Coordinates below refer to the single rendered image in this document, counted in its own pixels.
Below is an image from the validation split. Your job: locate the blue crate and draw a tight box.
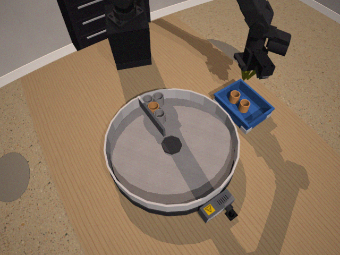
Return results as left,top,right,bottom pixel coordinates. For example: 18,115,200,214
213,79,275,134

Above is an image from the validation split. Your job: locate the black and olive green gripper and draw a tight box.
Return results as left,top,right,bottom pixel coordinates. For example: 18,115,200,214
234,43,263,81

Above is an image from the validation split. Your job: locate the bronze bushing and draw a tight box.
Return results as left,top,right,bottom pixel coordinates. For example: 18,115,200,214
229,90,240,104
148,101,159,113
239,99,250,113

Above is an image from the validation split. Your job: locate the grey metal bushing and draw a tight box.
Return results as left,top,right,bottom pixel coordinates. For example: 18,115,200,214
153,92,164,107
154,109,166,124
142,95,154,106

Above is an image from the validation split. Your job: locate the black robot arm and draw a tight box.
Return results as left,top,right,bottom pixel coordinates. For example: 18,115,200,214
107,0,291,79

